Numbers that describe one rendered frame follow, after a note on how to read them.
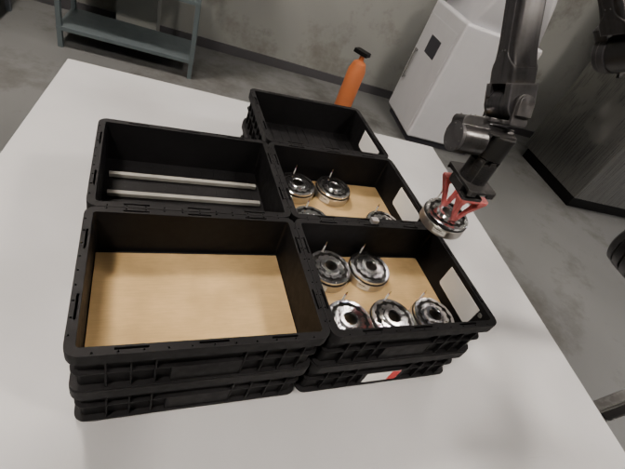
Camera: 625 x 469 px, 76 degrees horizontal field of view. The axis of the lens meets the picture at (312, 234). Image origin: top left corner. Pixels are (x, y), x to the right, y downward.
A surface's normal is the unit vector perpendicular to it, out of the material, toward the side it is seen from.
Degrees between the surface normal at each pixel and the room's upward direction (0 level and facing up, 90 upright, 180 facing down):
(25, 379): 0
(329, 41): 90
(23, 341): 0
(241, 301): 0
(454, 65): 90
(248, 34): 90
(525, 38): 63
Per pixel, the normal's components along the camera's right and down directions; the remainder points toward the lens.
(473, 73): 0.14, 0.70
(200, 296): 0.32, -0.70
